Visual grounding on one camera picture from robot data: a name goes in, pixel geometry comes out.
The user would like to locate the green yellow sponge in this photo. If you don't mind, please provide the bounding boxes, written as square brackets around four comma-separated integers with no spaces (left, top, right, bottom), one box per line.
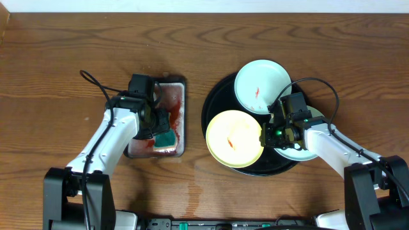
[153,129,177,151]

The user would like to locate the light blue plate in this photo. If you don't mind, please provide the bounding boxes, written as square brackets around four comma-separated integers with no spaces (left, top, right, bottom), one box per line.
[275,105,323,162]
[234,59,291,115]

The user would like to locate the yellow plate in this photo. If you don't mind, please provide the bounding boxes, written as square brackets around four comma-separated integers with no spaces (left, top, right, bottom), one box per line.
[205,110,264,168]

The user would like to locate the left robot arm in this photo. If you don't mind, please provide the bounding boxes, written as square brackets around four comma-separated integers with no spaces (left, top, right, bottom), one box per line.
[43,97,170,229]

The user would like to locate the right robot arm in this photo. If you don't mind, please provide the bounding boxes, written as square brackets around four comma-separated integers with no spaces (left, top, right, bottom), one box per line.
[260,114,408,230]

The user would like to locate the black rectangular sponge tray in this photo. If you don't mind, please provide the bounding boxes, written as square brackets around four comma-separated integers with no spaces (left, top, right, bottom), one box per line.
[124,76,186,158]

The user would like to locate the black round tray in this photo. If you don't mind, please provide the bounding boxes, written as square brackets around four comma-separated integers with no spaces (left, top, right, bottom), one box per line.
[201,73,298,176]

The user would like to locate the light blue top plate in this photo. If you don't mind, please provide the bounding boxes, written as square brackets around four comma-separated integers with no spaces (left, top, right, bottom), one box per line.
[234,59,291,115]

